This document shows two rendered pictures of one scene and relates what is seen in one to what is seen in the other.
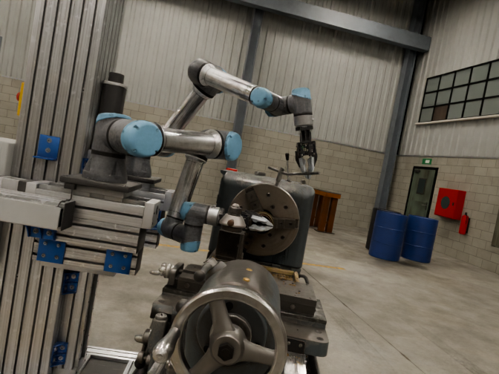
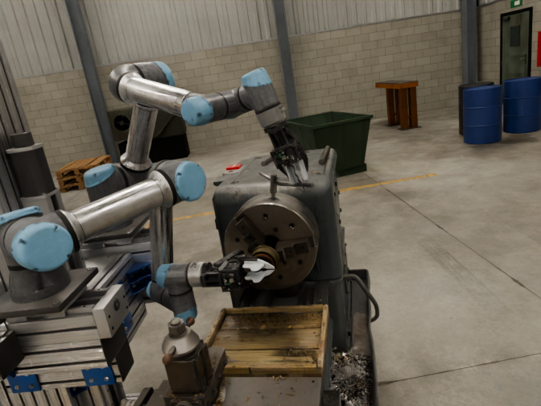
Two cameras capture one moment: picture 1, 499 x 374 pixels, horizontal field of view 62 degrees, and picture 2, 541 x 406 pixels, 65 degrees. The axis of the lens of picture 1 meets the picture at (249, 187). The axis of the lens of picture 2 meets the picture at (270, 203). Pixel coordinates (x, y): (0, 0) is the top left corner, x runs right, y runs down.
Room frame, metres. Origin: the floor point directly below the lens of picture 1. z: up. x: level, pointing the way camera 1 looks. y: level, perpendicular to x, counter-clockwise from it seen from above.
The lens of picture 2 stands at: (0.49, -0.33, 1.63)
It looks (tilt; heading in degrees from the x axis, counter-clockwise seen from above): 17 degrees down; 10
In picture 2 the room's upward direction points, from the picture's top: 9 degrees counter-clockwise
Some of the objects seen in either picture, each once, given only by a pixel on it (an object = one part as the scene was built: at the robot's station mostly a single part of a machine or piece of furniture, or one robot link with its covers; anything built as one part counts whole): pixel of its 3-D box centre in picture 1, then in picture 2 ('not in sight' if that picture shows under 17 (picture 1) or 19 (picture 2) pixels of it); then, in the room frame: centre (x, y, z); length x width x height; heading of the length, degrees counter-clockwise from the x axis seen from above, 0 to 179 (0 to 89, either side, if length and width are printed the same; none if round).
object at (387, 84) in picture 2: (318, 208); (396, 103); (10.86, -1.88, 0.50); 1.61 x 0.44 x 1.00; 12
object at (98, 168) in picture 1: (106, 165); (36, 272); (1.45, 0.51, 1.21); 0.15 x 0.15 x 0.10
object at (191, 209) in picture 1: (194, 213); (176, 276); (1.63, 0.19, 1.08); 0.11 x 0.08 x 0.09; 86
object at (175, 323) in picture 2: (235, 209); (176, 325); (1.22, 0.03, 1.17); 0.04 x 0.04 x 0.03
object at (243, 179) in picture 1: (261, 213); (284, 209); (2.23, -0.09, 1.06); 0.59 x 0.48 x 0.39; 177
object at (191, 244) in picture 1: (188, 236); (180, 302); (1.64, 0.20, 0.98); 0.11 x 0.08 x 0.11; 51
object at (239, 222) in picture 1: (233, 220); (179, 338); (1.22, 0.03, 1.13); 0.08 x 0.08 x 0.03
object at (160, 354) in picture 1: (168, 343); not in sight; (0.47, 0.06, 1.09); 0.07 x 0.02 x 0.02; 177
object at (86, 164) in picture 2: not in sight; (87, 172); (8.59, 4.79, 0.22); 1.25 x 0.86 x 0.44; 15
